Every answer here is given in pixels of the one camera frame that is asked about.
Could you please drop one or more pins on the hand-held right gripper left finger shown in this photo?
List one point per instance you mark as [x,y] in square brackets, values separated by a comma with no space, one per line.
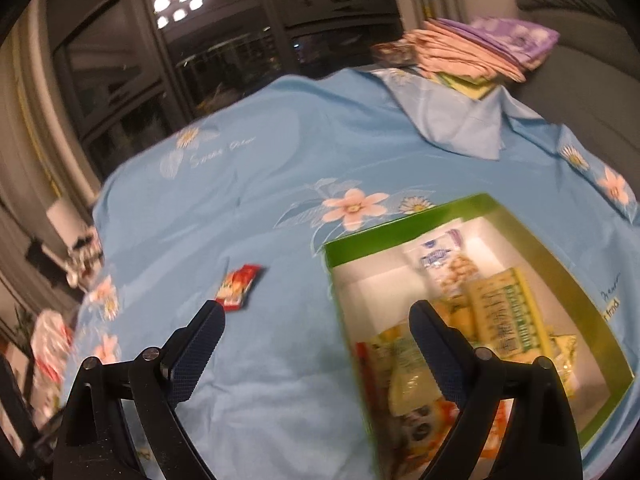
[200,345]

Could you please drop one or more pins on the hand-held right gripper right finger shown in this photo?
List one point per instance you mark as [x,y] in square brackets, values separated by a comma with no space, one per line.
[440,355]

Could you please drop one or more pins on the small red snack packet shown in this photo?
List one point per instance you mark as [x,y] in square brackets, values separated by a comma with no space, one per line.
[237,285]

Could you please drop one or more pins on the orange panda snack packet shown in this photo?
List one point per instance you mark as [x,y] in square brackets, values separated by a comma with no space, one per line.
[425,427]

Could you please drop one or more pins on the green cardboard box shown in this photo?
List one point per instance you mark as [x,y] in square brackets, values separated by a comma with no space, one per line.
[550,260]

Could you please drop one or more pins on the yellow green-label snack packet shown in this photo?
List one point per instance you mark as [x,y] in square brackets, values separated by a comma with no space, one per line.
[510,310]

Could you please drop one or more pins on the white blue peanut packet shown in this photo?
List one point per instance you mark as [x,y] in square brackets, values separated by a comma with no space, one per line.
[440,260]

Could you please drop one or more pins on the pale yellow snack packet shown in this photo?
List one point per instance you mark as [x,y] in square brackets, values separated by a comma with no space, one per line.
[562,355]

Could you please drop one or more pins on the artificial flower bunch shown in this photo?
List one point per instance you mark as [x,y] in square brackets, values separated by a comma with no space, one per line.
[85,260]

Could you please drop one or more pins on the red and white plastic bag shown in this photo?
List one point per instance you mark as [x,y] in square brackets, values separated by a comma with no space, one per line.
[50,355]

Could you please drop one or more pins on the blue floral bedsheet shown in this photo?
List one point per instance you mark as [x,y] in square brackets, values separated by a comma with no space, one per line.
[240,200]

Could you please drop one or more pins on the black box-shaped appliance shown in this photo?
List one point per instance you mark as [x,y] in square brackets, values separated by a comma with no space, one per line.
[44,260]

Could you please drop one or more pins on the white lamp shade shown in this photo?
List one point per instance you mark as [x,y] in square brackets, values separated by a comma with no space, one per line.
[64,217]

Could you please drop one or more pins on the light blue folded cloth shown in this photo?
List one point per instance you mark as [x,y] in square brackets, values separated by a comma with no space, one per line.
[450,115]

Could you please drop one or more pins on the yellow-green folded cloth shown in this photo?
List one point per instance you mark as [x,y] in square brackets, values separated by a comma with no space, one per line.
[467,86]

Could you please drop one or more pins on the dark glass window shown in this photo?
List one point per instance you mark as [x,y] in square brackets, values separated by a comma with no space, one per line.
[225,60]

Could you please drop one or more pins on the grey sofa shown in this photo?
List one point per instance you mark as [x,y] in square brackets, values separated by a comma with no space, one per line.
[590,100]

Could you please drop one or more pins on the pink folded cloth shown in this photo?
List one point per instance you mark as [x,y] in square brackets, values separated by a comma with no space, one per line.
[450,50]

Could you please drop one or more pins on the purple folded cloth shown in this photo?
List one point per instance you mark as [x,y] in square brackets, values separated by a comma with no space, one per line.
[520,37]

